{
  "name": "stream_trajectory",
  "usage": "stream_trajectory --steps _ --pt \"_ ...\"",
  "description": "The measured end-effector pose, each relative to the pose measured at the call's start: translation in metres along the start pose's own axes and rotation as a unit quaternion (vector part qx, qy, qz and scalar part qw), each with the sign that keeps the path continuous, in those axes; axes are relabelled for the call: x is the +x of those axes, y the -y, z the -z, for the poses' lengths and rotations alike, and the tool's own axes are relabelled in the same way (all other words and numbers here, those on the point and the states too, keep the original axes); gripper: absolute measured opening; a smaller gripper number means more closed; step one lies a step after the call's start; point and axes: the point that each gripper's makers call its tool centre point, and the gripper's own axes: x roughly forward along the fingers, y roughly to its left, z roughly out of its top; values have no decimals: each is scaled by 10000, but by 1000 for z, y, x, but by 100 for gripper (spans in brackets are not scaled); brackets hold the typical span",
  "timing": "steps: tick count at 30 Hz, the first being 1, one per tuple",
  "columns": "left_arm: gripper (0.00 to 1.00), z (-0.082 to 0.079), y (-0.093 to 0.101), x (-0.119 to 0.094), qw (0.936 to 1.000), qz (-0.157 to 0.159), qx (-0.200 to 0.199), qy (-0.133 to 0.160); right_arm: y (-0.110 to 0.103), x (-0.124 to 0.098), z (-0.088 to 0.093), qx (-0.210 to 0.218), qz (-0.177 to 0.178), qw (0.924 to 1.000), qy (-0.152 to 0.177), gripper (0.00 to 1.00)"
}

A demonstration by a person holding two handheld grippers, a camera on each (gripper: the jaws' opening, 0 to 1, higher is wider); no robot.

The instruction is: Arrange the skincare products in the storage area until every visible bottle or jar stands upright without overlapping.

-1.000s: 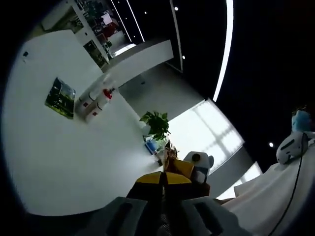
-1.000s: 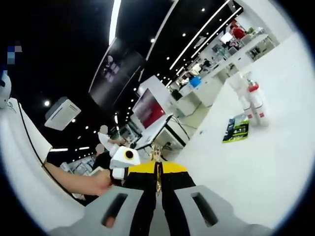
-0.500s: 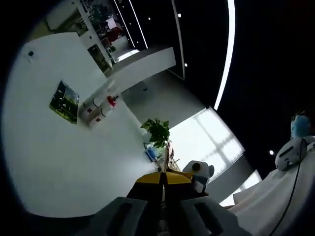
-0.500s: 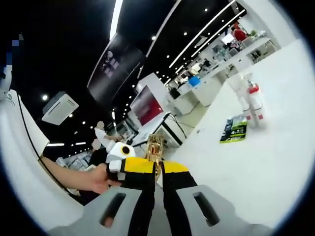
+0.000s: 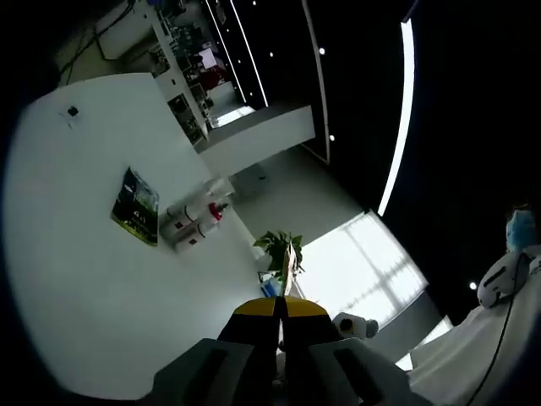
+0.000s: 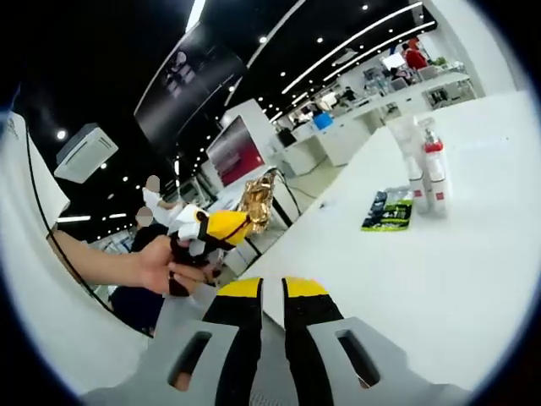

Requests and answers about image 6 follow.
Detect person's white shirt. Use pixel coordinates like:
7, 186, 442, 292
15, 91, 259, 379
0, 109, 161, 381

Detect person's left hand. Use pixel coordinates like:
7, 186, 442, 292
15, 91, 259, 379
140, 235, 211, 297

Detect person's dark trousers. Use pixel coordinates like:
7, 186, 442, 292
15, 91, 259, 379
107, 285, 164, 336

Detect green printed packet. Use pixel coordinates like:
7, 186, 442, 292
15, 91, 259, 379
361, 188, 416, 233

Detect white skincare tube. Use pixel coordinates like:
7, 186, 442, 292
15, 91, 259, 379
386, 116, 424, 191

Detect white ceiling air conditioner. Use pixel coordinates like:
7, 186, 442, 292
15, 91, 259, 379
53, 123, 120, 184

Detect gold foil packet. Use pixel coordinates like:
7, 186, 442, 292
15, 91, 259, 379
236, 167, 281, 235

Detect long white office counter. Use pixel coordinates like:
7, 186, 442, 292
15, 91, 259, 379
270, 71, 474, 178

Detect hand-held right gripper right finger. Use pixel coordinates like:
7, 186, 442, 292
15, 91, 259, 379
281, 276, 470, 406

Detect white monitor with red screen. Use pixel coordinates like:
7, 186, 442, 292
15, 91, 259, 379
205, 114, 267, 188

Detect black hanging banner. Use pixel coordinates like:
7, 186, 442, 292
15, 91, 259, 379
134, 20, 249, 147

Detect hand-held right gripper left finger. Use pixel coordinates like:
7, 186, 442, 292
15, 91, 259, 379
82, 276, 265, 406

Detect white skincare bottle red collar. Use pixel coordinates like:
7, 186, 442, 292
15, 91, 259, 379
416, 118, 451, 189

